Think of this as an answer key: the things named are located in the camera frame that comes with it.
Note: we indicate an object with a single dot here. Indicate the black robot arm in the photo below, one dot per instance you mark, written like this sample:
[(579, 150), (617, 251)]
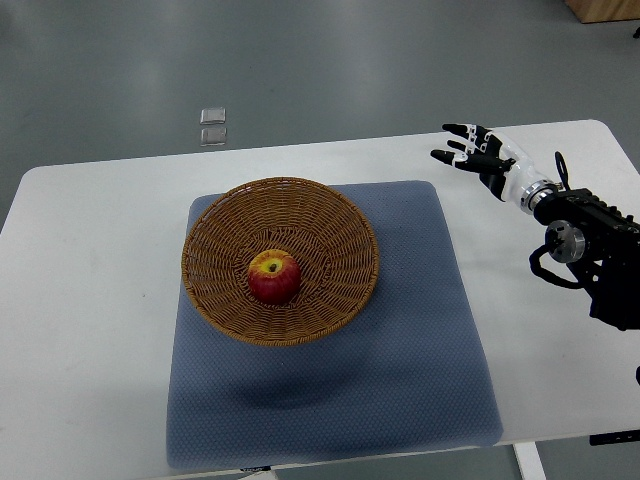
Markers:
[(592, 246)]

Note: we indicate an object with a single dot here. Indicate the upper metal floor plate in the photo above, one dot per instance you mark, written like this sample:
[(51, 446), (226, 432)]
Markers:
[(213, 116)]

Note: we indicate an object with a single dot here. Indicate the lower metal floor plate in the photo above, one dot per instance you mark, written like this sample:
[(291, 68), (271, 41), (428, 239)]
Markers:
[(213, 136)]

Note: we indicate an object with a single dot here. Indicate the white table leg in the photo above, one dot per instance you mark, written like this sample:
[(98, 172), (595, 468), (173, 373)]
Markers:
[(529, 462)]

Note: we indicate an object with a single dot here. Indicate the wooden cabinet corner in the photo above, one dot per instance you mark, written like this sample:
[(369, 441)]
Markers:
[(600, 11)]

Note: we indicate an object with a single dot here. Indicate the metal floor plate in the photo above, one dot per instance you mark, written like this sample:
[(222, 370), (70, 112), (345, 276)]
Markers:
[(213, 136), (213, 116)]

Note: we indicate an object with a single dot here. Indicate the brown wicker basket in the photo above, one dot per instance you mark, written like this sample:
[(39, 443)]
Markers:
[(327, 234)]

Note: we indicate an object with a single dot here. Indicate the black table control panel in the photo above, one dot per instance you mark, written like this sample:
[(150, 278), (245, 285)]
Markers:
[(613, 438)]

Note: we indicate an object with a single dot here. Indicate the red apple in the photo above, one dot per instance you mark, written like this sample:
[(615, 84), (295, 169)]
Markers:
[(274, 277)]

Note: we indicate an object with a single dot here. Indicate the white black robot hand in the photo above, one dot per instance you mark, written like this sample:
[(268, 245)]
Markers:
[(502, 166)]

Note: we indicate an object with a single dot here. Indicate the blue grey mat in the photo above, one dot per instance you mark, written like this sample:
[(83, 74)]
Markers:
[(407, 374)]

